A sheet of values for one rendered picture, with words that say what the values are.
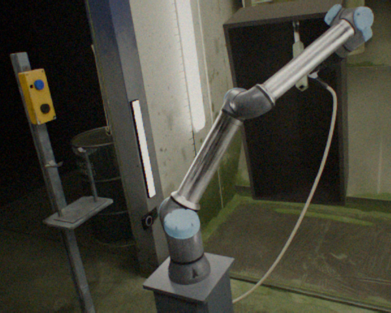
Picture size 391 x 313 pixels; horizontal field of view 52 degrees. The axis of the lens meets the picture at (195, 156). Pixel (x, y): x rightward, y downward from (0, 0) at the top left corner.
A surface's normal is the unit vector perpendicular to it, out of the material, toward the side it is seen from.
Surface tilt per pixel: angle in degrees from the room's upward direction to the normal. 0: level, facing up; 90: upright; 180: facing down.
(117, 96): 90
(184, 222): 5
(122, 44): 90
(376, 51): 90
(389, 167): 57
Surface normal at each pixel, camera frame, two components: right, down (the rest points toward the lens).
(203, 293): -0.13, -0.93
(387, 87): -0.48, -0.22
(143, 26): 0.87, 0.06
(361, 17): 0.29, 0.24
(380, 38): -0.48, 0.35
